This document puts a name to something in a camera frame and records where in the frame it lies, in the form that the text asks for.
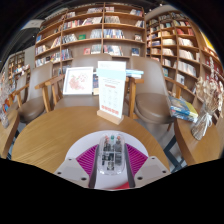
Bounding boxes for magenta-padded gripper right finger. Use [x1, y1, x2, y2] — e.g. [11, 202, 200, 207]
[123, 143, 172, 189]

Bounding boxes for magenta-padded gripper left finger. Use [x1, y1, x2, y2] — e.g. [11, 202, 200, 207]
[53, 146, 100, 189]

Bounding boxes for transparent computer mouse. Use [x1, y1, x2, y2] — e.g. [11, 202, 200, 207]
[96, 132, 127, 176]

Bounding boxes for round wooden side table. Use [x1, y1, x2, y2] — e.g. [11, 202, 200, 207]
[0, 109, 21, 159]
[173, 113, 224, 167]

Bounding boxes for brown padded wooden armchair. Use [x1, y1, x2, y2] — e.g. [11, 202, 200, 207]
[128, 56, 188, 126]
[12, 62, 56, 124]
[34, 54, 138, 118]

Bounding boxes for glass vase beige dried flowers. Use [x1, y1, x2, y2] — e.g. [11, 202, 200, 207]
[189, 56, 224, 142]

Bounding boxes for colourful book stack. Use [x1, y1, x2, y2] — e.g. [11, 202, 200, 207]
[168, 95, 199, 124]

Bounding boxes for white sign on wooden base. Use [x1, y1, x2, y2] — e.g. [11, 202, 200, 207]
[96, 60, 128, 126]

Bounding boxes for white framed red drawing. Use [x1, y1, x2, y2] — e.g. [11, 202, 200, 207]
[62, 66, 95, 96]

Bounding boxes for dark cover book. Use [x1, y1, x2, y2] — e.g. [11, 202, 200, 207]
[92, 72, 100, 96]

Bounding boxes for blue book stack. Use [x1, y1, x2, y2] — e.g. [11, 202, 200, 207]
[125, 69, 145, 80]

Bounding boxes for small distant bookshelf unit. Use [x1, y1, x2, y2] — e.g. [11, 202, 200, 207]
[7, 50, 31, 83]

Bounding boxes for curved wooden bookshelf unit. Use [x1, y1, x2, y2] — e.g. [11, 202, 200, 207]
[144, 11, 224, 111]

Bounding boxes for wide wooden bookshelf unit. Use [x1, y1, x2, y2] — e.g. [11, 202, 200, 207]
[34, 3, 148, 76]

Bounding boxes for white hanging ceiling panel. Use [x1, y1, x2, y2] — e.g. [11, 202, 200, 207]
[21, 19, 44, 30]

